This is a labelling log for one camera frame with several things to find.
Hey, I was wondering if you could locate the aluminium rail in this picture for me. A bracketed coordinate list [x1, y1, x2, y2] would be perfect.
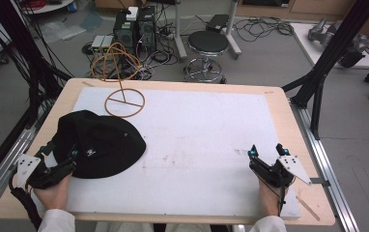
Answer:
[0, 105, 53, 212]
[289, 100, 361, 232]

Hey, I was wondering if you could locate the black round stool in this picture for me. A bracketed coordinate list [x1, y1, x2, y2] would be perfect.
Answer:
[183, 30, 231, 84]

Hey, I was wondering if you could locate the grey metal clamp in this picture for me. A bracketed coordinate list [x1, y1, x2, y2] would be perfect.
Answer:
[310, 177, 332, 189]

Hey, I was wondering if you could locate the black bucket hat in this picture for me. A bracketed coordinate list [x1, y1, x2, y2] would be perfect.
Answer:
[51, 109, 148, 180]

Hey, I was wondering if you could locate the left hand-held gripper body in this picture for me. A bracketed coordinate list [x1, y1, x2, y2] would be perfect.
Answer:
[16, 153, 77, 190]

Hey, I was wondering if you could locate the round white table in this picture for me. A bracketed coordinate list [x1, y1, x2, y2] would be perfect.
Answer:
[20, 0, 76, 15]

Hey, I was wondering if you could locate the person's right hand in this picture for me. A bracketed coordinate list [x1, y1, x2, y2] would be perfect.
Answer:
[257, 177, 290, 218]

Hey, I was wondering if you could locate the white power adapter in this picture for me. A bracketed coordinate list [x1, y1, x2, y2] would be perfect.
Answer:
[126, 6, 140, 22]

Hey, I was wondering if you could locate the person's left hand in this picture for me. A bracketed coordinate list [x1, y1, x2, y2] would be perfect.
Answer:
[33, 173, 73, 212]

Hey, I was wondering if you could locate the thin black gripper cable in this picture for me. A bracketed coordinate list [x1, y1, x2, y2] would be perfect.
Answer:
[276, 180, 287, 218]

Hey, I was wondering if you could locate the white foam mat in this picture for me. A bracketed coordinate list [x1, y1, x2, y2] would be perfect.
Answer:
[30, 86, 302, 220]

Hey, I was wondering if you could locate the brown wire hat stand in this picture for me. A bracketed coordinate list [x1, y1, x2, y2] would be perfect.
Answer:
[90, 42, 147, 119]

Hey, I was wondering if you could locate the black box on floor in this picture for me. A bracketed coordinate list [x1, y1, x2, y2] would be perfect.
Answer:
[205, 14, 231, 34]

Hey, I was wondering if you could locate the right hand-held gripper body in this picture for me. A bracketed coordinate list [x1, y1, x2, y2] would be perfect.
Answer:
[248, 155, 313, 189]

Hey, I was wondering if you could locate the clear plastic sheet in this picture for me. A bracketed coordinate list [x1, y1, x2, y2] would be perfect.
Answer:
[39, 19, 88, 42]

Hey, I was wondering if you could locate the white metal table stand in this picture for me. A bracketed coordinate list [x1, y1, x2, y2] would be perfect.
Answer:
[172, 0, 243, 61]

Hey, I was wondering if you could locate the white floor board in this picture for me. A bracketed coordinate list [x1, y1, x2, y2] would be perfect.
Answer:
[290, 21, 369, 71]

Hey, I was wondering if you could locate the black computer tower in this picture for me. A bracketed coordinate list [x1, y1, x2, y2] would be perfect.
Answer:
[112, 10, 139, 54]
[136, 5, 158, 52]

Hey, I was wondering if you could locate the thin wooden stick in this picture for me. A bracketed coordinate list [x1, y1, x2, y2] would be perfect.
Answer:
[295, 194, 322, 222]

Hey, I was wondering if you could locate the tangle of black floor cables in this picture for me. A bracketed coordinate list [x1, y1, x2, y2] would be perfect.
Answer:
[233, 14, 295, 44]

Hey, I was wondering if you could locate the black metal frame stand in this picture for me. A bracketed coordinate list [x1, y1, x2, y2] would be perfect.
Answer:
[0, 0, 74, 129]
[281, 0, 369, 141]

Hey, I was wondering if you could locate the white flat device box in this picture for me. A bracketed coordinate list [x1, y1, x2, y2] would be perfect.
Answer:
[91, 34, 115, 50]

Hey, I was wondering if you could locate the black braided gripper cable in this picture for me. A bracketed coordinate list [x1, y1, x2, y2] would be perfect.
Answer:
[8, 167, 43, 230]

